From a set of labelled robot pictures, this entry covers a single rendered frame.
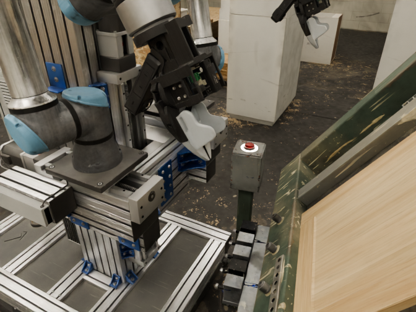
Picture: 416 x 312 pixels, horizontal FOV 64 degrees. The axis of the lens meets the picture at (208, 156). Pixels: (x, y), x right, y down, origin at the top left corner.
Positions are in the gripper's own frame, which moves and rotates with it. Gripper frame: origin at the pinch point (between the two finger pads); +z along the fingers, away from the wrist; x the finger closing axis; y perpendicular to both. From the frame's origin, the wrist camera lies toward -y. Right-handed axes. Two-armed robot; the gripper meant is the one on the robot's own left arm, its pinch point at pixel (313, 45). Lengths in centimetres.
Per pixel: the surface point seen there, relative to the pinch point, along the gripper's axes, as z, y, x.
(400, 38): 69, -6, 355
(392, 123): 25.6, 16.4, -12.6
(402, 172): 30.8, 18.2, -30.8
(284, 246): 45, -14, -39
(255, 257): 54, -30, -34
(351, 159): 32.9, 4.0, -15.3
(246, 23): -19, -110, 205
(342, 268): 41, 5, -51
